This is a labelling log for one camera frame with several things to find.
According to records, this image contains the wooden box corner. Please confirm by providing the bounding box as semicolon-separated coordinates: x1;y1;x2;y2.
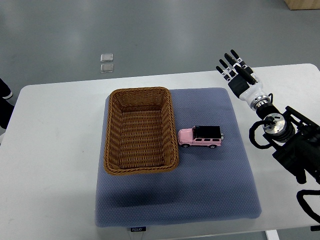
284;0;320;10

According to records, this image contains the blue-grey fabric mat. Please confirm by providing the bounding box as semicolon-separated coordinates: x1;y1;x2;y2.
95;87;262;228

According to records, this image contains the upper floor socket plate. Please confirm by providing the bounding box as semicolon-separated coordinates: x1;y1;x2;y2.
100;53;114;63

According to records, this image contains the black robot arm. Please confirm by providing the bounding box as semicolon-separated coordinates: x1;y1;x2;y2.
216;50;320;184

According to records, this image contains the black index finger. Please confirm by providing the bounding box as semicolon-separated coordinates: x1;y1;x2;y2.
230;49;244;66

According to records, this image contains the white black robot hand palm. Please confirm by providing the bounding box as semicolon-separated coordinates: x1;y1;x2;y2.
228;74;271;110

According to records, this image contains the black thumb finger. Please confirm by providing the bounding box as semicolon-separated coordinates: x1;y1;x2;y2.
237;66;257;84

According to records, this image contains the dark clothed person at edge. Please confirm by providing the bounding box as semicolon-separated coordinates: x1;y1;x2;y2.
0;79;14;130

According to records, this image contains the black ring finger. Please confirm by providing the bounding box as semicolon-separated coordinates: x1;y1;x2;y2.
219;59;237;77

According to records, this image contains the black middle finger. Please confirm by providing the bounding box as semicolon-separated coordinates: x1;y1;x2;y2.
224;53;238;69

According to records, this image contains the brown wicker basket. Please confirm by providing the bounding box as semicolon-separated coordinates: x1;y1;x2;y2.
103;86;179;176

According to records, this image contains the pink toy car black roof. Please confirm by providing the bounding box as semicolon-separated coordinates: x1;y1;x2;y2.
177;125;224;149

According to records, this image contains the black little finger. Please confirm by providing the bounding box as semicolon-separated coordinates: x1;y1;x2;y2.
216;66;231;82

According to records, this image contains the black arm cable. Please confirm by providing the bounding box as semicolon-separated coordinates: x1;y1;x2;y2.
248;92;278;150

